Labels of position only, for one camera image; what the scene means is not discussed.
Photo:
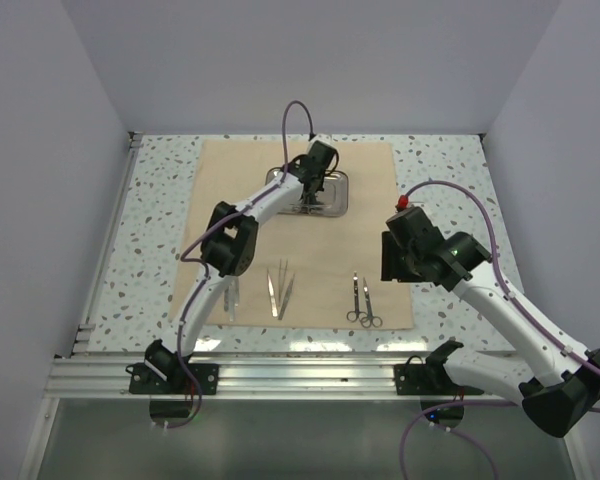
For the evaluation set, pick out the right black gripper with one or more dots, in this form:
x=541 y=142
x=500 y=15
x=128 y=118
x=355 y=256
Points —
x=391 y=267

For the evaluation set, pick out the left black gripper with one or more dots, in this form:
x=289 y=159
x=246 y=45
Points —
x=322 y=177

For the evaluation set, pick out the steel instrument tray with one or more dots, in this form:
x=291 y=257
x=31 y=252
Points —
x=335 y=196

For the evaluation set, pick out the beige cloth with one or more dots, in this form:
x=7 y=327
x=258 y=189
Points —
x=322 y=253

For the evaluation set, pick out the steel surgical scissors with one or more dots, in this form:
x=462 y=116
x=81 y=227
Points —
x=356 y=314

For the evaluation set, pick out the crossing steel tweezers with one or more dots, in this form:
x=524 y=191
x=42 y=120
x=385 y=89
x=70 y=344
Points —
x=286 y=298

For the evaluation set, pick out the straight steel tweezers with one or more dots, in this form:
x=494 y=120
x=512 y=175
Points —
x=272 y=296

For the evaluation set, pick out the ribbed scalpel handle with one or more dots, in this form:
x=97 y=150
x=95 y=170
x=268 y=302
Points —
x=232 y=308

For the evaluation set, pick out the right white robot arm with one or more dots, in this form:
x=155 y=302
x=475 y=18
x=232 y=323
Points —
x=554 y=378

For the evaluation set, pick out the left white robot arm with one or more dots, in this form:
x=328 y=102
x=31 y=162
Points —
x=227 y=248

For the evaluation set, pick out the steel forceps with rings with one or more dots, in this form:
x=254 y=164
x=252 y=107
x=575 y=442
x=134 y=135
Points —
x=305 y=208

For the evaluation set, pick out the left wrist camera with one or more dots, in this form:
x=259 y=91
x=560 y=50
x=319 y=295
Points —
x=323 y=138

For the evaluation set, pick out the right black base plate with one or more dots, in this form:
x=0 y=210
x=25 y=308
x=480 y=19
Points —
x=427 y=377

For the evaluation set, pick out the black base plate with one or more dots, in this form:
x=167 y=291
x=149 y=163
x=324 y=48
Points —
x=180 y=380
x=427 y=377

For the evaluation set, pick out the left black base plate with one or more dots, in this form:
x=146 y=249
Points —
x=180 y=380

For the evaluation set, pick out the aluminium front rail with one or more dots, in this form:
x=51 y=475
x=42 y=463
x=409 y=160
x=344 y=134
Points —
x=248 y=377

